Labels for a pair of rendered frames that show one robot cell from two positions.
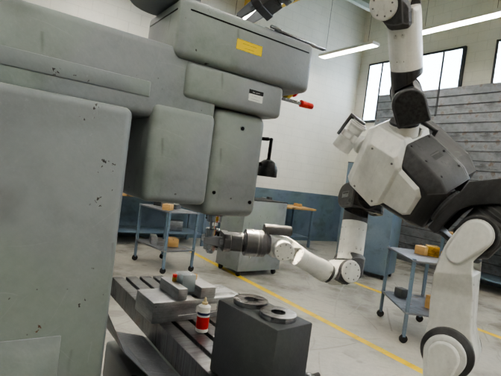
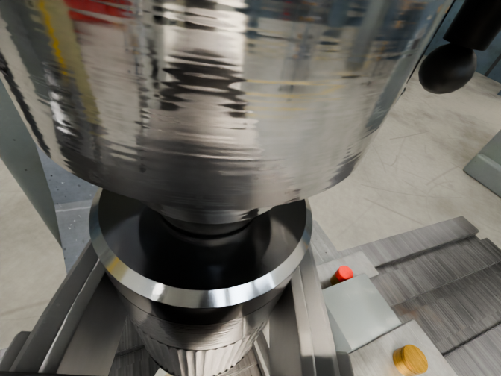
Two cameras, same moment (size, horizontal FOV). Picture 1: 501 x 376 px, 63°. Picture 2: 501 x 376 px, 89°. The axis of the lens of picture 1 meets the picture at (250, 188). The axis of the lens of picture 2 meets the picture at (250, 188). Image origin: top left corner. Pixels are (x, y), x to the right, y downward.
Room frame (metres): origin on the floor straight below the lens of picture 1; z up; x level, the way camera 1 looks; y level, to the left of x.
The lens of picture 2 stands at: (1.34, 0.07, 1.30)
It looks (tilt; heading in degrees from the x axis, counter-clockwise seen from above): 44 degrees down; 95
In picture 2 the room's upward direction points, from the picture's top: 12 degrees clockwise
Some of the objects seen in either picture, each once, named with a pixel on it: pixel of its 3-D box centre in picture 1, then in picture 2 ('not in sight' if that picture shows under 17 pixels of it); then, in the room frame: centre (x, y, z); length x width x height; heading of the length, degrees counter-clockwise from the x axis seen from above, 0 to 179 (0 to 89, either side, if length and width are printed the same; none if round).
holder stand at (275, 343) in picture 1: (259, 344); not in sight; (1.02, -0.07, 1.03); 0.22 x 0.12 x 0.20; 41
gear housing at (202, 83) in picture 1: (218, 95); not in sight; (1.31, 0.14, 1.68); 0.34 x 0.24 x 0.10; 124
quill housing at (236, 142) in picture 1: (220, 163); not in sight; (1.33, 0.11, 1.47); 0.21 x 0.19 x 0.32; 34
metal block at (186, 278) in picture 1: (185, 281); (346, 318); (1.45, 0.19, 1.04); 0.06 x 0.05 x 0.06; 36
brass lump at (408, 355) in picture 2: not in sight; (409, 360); (1.51, 0.16, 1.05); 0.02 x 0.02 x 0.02
